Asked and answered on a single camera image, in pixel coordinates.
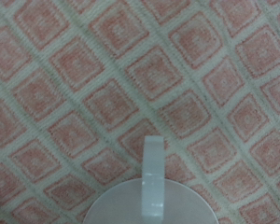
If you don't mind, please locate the pink checkered towel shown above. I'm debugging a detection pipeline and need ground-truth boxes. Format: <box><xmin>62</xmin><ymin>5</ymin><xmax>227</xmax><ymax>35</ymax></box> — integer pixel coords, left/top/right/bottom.
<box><xmin>0</xmin><ymin>0</ymin><xmax>280</xmax><ymax>224</ymax></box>

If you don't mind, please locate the white plastic mug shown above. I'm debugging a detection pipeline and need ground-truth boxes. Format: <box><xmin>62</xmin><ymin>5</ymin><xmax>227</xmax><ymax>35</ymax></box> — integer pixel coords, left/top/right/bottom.
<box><xmin>82</xmin><ymin>135</ymin><xmax>220</xmax><ymax>224</ymax></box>

